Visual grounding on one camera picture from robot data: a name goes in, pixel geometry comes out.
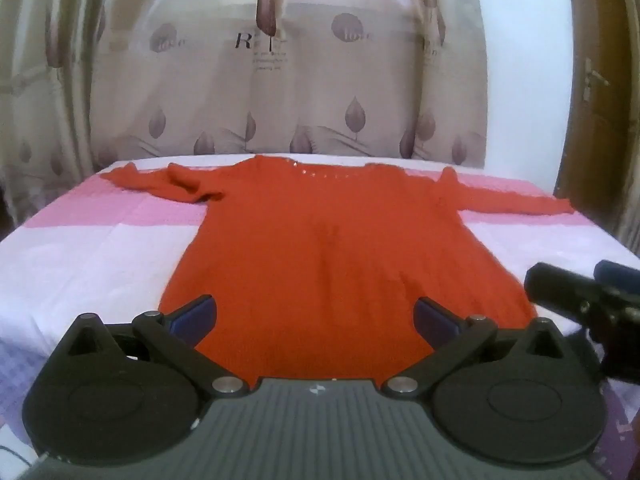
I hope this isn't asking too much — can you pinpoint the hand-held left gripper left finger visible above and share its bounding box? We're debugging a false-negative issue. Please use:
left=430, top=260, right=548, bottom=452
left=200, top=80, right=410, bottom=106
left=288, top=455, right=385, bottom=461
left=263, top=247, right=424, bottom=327
left=54, top=294, right=250, bottom=402

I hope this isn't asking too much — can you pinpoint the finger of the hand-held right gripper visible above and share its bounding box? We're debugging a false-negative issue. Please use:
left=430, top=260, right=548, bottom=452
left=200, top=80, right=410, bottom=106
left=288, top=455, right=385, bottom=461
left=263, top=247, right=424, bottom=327
left=524, top=261, right=601, bottom=322
left=593, top=259, right=640, bottom=288

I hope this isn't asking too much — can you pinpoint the red knitted sweater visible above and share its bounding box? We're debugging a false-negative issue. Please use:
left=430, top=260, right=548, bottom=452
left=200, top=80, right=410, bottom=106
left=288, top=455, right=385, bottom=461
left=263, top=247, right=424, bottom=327
left=98, top=155, right=573, bottom=382

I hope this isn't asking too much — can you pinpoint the metal door handle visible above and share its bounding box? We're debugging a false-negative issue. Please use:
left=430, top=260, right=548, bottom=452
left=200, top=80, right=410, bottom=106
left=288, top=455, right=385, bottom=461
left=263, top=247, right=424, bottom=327
left=582, top=59, right=611, bottom=107

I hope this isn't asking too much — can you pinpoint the beige leaf print curtain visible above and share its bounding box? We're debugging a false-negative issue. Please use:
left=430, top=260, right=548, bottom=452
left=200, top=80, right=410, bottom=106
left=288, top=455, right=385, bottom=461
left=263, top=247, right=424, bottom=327
left=0, top=0, right=490, bottom=228

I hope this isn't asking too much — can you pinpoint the brown wooden door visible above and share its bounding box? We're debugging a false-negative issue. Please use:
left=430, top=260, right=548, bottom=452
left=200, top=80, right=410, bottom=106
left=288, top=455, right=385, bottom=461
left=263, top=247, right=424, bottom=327
left=554, top=0, right=640, bottom=261

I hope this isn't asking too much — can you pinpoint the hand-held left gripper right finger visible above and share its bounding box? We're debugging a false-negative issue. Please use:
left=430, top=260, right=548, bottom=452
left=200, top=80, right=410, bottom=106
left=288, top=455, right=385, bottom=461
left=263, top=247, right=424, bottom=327
left=381, top=296, right=577, bottom=401

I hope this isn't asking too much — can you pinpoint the pink white checked blanket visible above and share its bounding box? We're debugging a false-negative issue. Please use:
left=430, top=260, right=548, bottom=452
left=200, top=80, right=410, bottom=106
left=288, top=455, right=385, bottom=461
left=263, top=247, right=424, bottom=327
left=0, top=152, right=640, bottom=480

